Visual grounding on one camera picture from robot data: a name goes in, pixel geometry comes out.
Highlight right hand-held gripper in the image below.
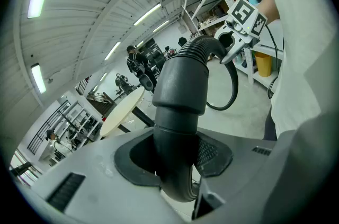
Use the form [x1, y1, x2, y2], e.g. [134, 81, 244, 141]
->
[213, 0, 268, 65]

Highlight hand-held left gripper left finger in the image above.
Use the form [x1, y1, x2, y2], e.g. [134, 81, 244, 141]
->
[31, 127, 188, 224]

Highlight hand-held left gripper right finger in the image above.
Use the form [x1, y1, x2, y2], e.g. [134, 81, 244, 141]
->
[191, 111, 339, 224]

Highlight black corrugated vacuum hose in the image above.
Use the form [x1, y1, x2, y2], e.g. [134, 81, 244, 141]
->
[152, 34, 239, 204]

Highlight person's right forearm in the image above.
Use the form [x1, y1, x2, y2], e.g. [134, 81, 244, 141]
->
[257, 0, 281, 25]

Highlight yellow bin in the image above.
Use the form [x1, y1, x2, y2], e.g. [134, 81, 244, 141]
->
[254, 51, 273, 78]

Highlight dark blue trousers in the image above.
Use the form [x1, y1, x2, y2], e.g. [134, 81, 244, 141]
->
[263, 107, 278, 142]

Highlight round wooden table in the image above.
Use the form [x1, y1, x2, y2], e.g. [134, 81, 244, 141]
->
[99, 86, 156, 138]

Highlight black stair railing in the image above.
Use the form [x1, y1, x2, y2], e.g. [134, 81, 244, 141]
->
[26, 100, 72, 151]

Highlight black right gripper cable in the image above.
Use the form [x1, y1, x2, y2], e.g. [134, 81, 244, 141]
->
[264, 24, 284, 100]

